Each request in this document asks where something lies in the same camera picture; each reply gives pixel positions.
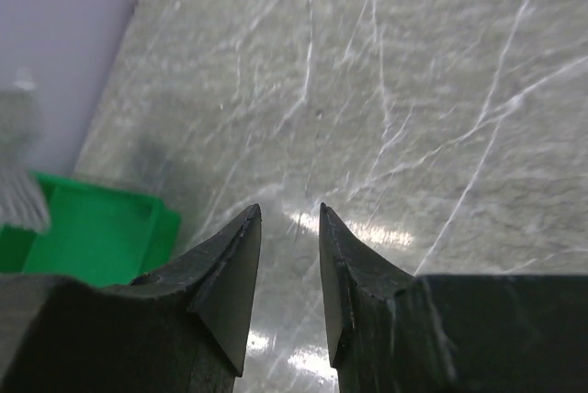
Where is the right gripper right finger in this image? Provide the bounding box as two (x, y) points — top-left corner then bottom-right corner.
(319, 206), (587, 392)

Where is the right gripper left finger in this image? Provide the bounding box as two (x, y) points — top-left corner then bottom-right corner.
(1, 204), (262, 392)

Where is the black white striped tank top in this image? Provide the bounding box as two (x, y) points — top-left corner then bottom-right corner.
(1, 68), (51, 233)

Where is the green plastic basket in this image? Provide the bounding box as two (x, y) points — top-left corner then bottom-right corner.
(1, 174), (181, 286)

